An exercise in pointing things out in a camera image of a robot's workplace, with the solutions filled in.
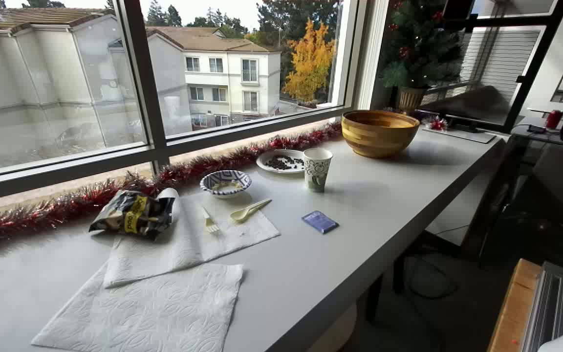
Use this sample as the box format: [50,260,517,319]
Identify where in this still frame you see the dark food bits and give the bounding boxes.
[263,153,302,172]

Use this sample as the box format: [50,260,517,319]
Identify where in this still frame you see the patterned paper cup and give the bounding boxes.
[302,149,333,196]

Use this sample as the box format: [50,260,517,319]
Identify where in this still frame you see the cream plastic spoon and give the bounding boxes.
[228,197,273,225]

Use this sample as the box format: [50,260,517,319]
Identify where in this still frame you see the pale food bits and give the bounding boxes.
[210,176,241,194]

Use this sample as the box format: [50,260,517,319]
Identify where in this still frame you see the small blue packet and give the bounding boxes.
[300,209,339,237]

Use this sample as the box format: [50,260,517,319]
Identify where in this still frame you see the large wooden bowl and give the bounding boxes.
[339,108,421,160]

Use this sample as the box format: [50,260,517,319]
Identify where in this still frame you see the creased white paper towel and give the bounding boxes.
[101,186,281,289]

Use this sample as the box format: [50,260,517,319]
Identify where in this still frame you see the crumpled black yellow snack bag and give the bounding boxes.
[85,188,177,241]

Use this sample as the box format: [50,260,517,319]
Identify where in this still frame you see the small red ornament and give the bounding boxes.
[427,115,451,133]

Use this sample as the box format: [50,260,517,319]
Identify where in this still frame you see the round beige stool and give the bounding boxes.
[306,301,359,352]

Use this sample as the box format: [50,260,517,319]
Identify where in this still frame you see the small potted Christmas tree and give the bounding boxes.
[376,0,466,113]

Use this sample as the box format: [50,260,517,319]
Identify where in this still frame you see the large white paper towel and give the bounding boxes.
[28,262,245,352]

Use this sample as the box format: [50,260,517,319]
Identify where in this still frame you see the red tinsel garland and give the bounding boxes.
[0,121,343,248]

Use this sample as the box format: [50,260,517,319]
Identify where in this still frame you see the wooden shelf board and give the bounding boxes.
[486,258,544,352]

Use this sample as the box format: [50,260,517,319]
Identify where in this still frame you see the red cup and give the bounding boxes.
[543,108,563,131]

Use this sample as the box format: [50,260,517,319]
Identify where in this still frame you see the grey metal rack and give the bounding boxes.
[521,262,563,352]

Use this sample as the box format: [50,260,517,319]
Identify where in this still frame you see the dark window frame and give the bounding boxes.
[0,0,394,205]

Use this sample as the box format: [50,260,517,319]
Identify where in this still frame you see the black floor cable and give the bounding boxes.
[400,252,460,303]

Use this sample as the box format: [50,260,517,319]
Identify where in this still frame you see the black metal frame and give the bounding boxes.
[455,0,563,133]

